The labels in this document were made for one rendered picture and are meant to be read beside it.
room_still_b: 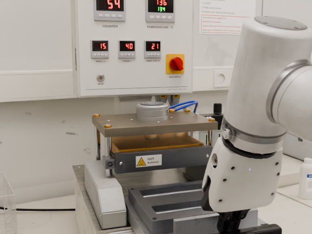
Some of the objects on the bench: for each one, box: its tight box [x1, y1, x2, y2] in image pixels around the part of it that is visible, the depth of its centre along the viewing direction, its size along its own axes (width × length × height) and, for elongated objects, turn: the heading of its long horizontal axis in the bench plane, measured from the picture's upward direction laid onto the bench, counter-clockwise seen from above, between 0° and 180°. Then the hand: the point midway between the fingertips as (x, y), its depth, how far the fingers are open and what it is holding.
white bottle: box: [299, 158, 312, 200], centre depth 139 cm, size 5×5×14 cm
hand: (228, 224), depth 60 cm, fingers closed, pressing on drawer
